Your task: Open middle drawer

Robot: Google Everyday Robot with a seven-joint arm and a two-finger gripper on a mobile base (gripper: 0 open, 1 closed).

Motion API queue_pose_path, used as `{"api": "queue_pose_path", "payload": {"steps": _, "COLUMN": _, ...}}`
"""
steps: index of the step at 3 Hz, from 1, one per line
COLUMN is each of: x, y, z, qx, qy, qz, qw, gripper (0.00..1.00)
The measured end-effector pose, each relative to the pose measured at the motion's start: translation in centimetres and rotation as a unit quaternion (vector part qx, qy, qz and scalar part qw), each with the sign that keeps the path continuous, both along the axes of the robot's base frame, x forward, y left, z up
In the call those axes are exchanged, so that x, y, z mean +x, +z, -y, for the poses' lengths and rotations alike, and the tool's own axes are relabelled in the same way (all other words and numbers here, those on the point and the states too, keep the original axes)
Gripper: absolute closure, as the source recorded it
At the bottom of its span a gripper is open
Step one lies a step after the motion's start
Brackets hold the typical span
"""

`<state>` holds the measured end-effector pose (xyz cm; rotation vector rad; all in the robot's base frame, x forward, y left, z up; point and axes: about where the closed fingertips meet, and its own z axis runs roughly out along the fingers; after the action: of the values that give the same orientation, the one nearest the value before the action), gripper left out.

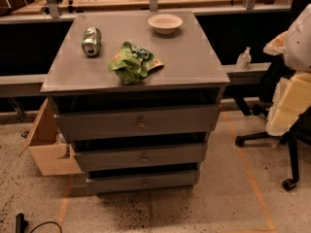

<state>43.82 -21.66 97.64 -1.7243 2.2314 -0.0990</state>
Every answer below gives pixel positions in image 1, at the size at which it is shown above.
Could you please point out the grey top drawer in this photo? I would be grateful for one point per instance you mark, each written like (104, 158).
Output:
(130, 123)

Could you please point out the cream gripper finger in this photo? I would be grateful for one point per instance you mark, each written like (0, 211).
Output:
(277, 45)

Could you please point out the open cardboard box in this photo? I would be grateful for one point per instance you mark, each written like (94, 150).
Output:
(52, 155)

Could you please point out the black office chair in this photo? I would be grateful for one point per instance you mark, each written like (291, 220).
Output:
(277, 70)

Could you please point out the grey bottom drawer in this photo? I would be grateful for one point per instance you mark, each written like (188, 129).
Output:
(139, 182)

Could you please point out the grey metal rail frame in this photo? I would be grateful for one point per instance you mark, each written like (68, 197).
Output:
(29, 43)

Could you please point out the crushed green soda can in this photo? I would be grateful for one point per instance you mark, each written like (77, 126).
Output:
(91, 42)

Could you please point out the green chip bag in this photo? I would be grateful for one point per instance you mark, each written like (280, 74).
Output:
(133, 64)

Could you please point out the grey drawer cabinet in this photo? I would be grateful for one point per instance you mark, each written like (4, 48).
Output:
(137, 106)

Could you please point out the white paper bowl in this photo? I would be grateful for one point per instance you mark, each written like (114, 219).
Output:
(164, 23)

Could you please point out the grey drawer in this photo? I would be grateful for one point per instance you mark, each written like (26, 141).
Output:
(130, 123)
(140, 157)
(139, 182)

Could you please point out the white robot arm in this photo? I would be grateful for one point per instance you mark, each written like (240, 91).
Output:
(297, 54)

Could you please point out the clear sanitizer bottle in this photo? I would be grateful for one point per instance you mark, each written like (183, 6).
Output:
(244, 59)

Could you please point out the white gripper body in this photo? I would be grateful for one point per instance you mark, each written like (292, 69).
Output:
(300, 48)

